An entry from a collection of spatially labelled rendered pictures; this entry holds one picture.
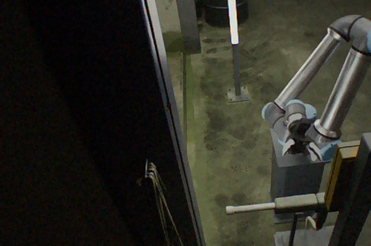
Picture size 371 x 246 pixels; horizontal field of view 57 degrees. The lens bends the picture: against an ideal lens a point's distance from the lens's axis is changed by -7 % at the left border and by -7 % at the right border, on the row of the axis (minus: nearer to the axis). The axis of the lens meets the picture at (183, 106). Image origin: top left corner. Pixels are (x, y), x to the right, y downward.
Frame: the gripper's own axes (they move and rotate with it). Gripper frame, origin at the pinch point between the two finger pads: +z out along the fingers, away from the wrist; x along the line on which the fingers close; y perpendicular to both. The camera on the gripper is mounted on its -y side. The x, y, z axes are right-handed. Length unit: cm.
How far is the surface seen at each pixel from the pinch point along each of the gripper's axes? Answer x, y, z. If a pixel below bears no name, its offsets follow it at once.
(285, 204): 5.3, 7.9, 17.8
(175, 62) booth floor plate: 90, 105, -239
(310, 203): -3.3, 6.4, 17.1
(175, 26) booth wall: 94, 68, -253
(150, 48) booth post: 49, -59, 44
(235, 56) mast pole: 28, 57, -181
